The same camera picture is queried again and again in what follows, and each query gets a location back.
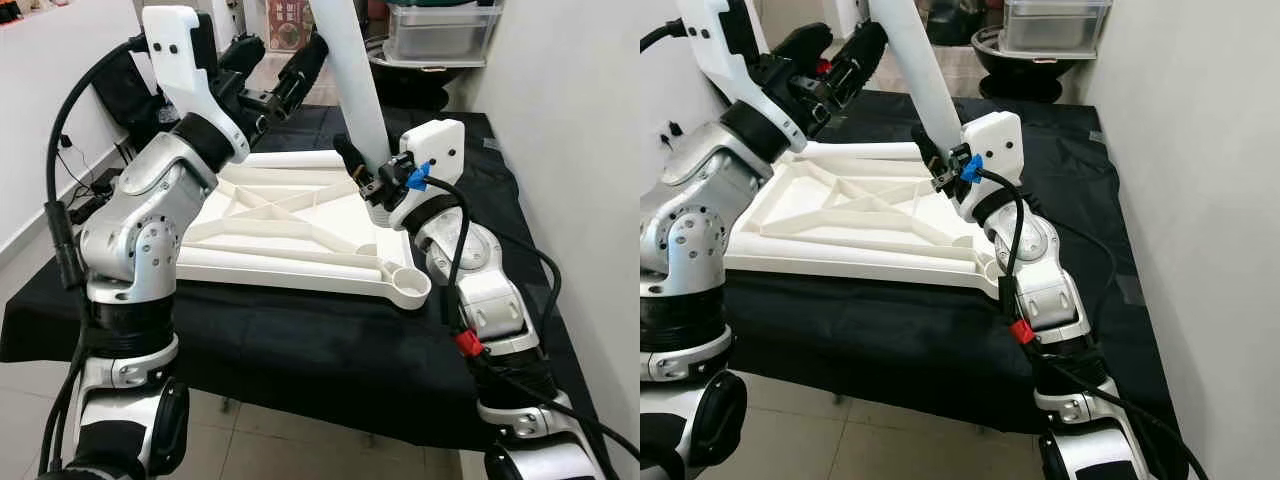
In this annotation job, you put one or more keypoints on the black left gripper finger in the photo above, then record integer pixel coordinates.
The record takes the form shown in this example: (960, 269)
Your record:
(245, 58)
(860, 58)
(805, 48)
(305, 70)

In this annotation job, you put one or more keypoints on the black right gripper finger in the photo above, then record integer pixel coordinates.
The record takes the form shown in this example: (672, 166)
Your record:
(348, 158)
(925, 150)

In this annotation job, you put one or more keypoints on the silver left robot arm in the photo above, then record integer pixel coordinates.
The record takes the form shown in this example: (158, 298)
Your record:
(690, 240)
(140, 240)

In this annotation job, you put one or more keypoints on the red poster sign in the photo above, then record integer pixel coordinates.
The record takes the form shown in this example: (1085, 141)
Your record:
(288, 25)

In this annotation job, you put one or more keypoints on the white plastic table top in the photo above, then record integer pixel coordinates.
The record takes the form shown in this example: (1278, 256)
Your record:
(280, 240)
(860, 215)

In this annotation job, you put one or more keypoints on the black round tub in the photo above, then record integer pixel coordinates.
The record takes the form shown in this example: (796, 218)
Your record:
(420, 85)
(1030, 80)

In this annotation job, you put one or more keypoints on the black bag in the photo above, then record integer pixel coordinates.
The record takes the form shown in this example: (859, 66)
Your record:
(960, 20)

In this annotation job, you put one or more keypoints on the clear plastic storage box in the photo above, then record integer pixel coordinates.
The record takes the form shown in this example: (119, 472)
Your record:
(1055, 28)
(440, 35)

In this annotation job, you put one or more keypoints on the black table cloth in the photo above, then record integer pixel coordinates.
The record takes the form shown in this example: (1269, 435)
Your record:
(300, 340)
(900, 340)

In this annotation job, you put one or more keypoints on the black power strip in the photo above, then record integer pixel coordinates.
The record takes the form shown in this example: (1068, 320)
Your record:
(95, 200)

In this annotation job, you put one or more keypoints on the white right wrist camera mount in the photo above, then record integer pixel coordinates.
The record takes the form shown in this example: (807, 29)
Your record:
(435, 150)
(995, 140)

